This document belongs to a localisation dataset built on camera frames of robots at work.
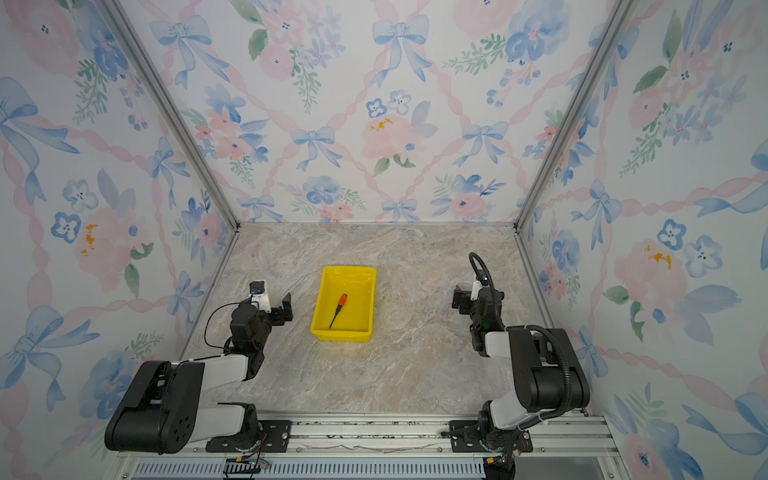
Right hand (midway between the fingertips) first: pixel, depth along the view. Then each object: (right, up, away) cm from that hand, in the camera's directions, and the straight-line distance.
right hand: (473, 286), depth 95 cm
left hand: (-61, -1, -5) cm, 62 cm away
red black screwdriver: (-42, -6, +3) cm, 43 cm away
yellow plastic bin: (-38, -11, +2) cm, 40 cm away
